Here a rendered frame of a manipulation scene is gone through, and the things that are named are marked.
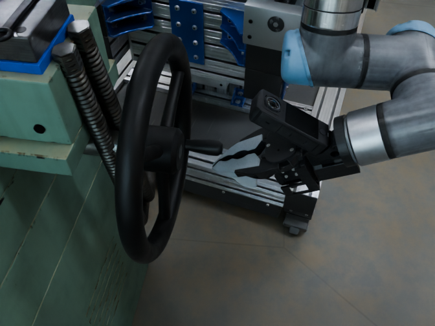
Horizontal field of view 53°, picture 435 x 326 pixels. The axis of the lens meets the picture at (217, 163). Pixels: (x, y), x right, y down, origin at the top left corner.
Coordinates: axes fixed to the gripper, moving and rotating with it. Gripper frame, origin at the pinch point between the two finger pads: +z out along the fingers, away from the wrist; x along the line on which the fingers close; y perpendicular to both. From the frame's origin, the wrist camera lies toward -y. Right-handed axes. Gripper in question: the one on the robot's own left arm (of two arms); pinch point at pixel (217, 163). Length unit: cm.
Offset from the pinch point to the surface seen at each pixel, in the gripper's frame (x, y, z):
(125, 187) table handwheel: -18.9, -18.3, -3.5
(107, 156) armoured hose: -9.1, -14.8, 6.2
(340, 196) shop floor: 50, 79, 5
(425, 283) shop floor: 22, 92, -16
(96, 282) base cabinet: -9.0, 15.5, 36.2
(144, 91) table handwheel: -11.2, -22.9, -6.9
